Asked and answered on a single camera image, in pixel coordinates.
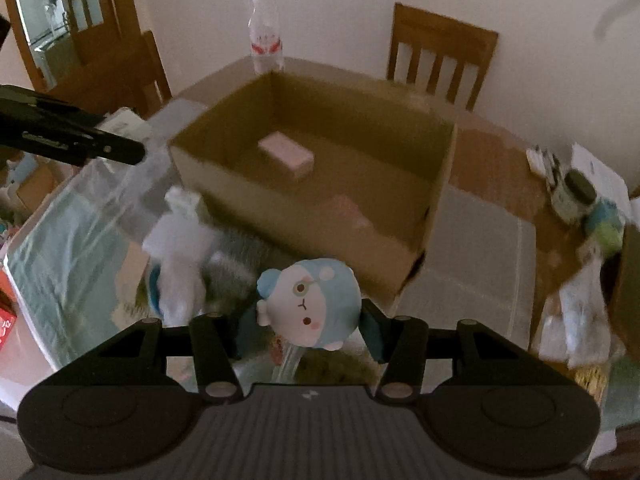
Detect wooden glass-pane door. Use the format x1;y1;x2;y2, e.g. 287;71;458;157
0;0;146;93

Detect blue grey checked tablecloth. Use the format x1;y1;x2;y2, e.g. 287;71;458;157
2;100;538;411

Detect grey knitted pouch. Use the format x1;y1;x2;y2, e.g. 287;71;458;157
207;232;282;303

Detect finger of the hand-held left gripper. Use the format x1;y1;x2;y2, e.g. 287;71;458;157
0;84;147;166

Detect white soft item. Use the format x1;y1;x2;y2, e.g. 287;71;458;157
142;186;221;326

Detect small pink box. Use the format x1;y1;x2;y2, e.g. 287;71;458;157
257;131;316;181

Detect red box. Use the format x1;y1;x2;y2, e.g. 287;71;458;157
0;267;19;356

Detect dark jar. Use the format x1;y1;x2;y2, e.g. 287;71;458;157
550;169;598;225

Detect white paper sheets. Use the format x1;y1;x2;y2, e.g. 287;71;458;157
570;142;631;201

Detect clear plastic water bottle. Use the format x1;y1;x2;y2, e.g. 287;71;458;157
248;0;286;76

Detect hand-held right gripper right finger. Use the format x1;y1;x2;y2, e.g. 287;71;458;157
360;299;550;402

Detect blue green white packet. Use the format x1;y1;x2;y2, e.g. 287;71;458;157
585;200;626;256

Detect cardboard box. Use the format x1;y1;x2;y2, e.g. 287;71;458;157
167;69;458;311

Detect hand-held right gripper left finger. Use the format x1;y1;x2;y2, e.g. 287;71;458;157
95;310;262;404

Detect white crumpled plastic bag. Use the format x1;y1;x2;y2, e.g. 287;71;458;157
532;255;615;367

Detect blue white plush toy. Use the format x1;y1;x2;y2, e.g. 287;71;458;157
255;258;362;352

